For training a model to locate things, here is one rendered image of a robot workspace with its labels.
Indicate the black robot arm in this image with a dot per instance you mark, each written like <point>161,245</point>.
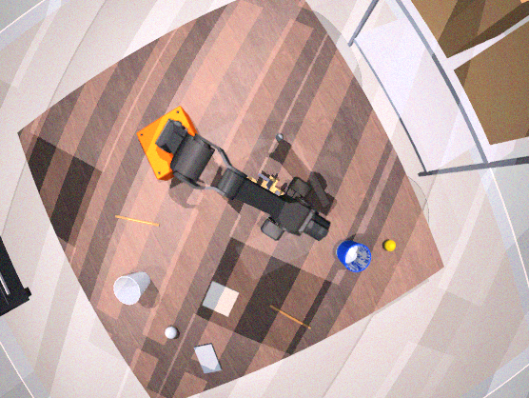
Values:
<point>190,157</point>

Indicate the white ball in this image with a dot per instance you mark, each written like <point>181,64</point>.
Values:
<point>171,332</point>

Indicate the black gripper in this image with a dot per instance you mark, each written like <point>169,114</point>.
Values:
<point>297,187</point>

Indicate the yellow ball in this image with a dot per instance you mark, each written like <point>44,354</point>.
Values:
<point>390,245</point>

